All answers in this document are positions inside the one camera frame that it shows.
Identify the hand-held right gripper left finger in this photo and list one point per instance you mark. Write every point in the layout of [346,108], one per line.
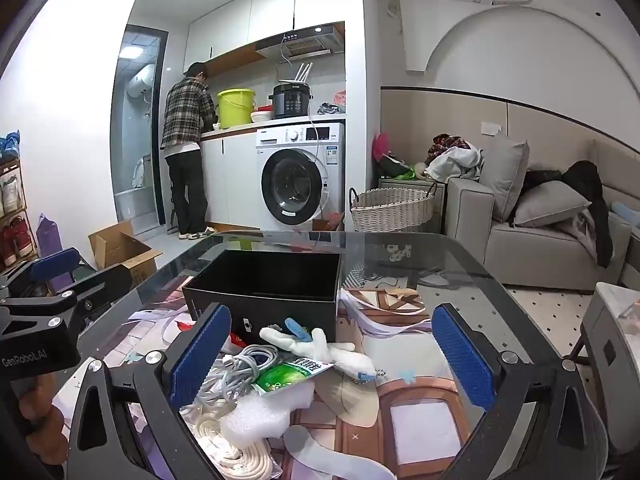
[200,355]

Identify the purple yoga mat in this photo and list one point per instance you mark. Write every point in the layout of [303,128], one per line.
[50,240]

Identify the printed table mat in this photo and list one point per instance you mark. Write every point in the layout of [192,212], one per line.
[415,410]

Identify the wicker basket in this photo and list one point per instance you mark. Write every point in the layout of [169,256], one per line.
[392,210]

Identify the white base cabinet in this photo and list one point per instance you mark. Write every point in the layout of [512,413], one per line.
[235,180]

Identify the pink toy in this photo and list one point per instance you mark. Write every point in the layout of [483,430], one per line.
[380,145]

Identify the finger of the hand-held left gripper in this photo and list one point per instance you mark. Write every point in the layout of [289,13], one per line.
[55,262]
[102,285]

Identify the cloth on counter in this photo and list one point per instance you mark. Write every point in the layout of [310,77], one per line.
[330,109]

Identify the brown cardboard box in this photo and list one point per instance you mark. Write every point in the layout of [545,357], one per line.
[140,265]

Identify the red shoes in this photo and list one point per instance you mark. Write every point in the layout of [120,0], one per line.
[15,240]

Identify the red plastic packet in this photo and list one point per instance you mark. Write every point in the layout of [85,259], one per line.
[237,341]

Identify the white washing machine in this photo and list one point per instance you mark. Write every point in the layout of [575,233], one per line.
[300,180]

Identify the grey side table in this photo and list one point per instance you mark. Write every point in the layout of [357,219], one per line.
[440,210]

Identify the black jacket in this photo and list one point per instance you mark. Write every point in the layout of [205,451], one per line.
[585,180]

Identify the pile of clothes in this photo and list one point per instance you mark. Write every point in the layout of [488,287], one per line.
[455,160]

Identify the green bag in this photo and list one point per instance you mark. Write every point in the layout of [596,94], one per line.
[400,172]

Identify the white wall cabinets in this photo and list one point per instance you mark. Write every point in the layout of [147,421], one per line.
[270,5]

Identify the grey sofa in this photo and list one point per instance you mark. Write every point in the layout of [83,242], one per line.
[530,255]

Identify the grey pillow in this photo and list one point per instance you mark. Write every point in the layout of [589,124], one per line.
[505,175]
[550,205]

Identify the yellow-green plastic bucket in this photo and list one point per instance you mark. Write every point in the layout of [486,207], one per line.
[236,107]

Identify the range hood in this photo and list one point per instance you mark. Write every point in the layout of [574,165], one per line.
[305,42]

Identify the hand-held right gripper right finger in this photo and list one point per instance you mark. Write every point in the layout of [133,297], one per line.
[462,360]

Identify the white water heater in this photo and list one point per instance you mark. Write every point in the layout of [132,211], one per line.
[140,82]

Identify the green white sachet packet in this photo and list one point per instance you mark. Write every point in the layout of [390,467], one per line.
[290,375]

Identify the black cardboard box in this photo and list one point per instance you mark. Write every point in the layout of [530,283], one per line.
[265,310]

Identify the grey furniture piece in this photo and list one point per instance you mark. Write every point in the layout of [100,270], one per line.
[610,350]

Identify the stacked bowls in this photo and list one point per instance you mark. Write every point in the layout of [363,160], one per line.
[261,115]

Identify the white router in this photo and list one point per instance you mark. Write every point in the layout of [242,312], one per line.
[295,79]

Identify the blue shoes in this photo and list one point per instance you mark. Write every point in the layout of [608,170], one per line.
[10,146]

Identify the white foam wrap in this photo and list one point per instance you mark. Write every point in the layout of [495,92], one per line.
[255,417]

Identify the black pressure cooker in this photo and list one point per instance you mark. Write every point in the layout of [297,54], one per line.
[291,101]

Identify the wooden shoe rack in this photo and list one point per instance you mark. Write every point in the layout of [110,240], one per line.
[22,210]

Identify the person's left hand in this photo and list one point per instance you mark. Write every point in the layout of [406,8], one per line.
[42,405]

